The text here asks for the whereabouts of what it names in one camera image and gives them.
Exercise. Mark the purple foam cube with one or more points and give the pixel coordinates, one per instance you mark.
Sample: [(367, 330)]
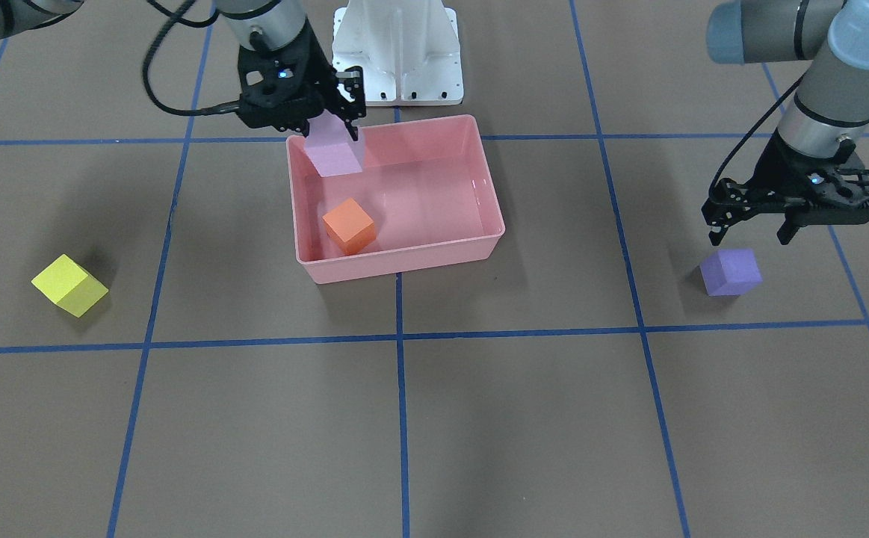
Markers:
[(731, 272)]

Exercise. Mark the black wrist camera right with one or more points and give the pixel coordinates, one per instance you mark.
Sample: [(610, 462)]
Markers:
[(277, 90)]

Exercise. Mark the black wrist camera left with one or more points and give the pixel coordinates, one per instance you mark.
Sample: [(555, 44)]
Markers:
[(839, 196)]

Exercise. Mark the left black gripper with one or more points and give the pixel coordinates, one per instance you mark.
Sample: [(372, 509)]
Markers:
[(779, 165)]

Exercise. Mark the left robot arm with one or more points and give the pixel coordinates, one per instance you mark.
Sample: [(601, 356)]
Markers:
[(831, 98)]

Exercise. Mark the yellow foam cube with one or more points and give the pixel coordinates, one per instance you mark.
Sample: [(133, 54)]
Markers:
[(69, 286)]

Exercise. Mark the pink plastic bin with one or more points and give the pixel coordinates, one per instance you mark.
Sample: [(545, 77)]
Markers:
[(425, 183)]

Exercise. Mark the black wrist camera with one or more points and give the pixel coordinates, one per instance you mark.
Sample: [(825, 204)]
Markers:
[(839, 196), (277, 90)]

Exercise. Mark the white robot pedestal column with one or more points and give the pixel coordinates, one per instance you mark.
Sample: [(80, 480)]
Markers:
[(409, 51)]

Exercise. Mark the orange foam cube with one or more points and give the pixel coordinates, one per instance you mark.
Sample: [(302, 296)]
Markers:
[(350, 227)]

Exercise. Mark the pink foam cube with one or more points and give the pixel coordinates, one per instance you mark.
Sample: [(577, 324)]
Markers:
[(331, 148)]

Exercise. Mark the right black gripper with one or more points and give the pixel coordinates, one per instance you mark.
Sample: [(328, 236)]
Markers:
[(320, 77)]

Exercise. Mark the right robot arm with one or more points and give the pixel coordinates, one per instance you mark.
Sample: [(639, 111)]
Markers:
[(261, 26)]

